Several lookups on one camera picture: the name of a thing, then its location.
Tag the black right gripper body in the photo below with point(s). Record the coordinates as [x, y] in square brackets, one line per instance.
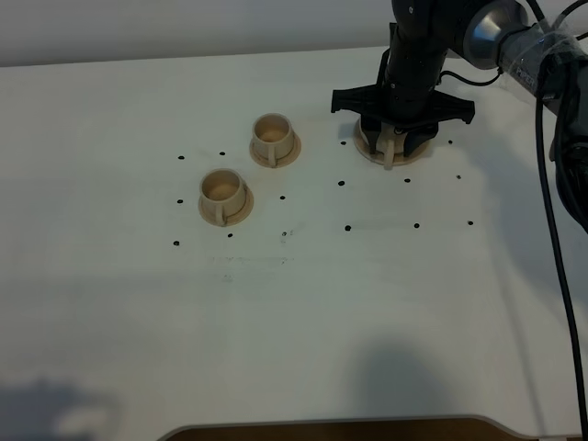
[404, 109]

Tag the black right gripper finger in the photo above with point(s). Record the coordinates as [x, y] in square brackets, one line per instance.
[371, 130]
[415, 138]

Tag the beige ceramic teapot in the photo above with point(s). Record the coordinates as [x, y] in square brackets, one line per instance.
[389, 143]

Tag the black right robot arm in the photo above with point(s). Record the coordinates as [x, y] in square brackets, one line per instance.
[544, 60]

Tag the beige round teapot saucer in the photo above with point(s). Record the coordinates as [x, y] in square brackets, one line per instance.
[420, 154]

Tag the beige far cup saucer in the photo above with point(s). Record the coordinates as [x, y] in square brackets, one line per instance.
[275, 154]

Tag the beige cup saucer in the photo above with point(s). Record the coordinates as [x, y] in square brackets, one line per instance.
[227, 212]
[275, 154]

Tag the beige far teacup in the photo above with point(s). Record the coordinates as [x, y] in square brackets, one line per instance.
[272, 127]

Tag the beige teacup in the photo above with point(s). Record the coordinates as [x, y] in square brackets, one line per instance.
[220, 184]
[272, 127]

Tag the beige near cup saucer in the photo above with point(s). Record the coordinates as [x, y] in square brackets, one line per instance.
[227, 212]

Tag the beige near teacup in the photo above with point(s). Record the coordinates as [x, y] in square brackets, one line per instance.
[220, 184]

